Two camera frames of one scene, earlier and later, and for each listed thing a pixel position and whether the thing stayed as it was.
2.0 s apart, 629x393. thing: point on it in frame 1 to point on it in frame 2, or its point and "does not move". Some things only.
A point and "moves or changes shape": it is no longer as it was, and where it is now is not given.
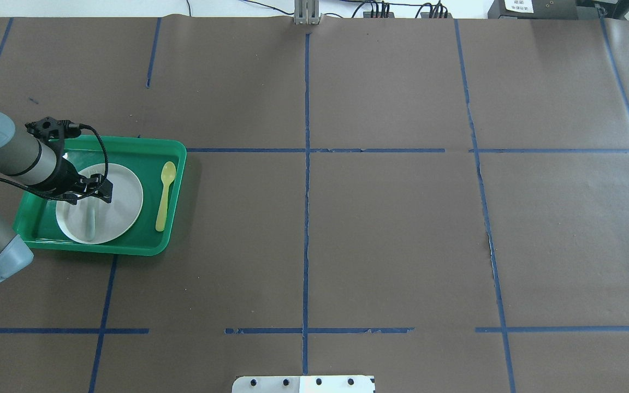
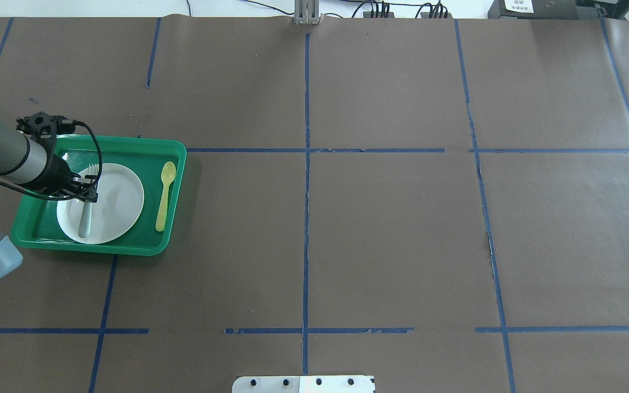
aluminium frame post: [307, 12] does not move
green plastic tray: [37, 223] does not move
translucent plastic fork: [90, 221] moves or changes shape
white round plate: [113, 220] does not move
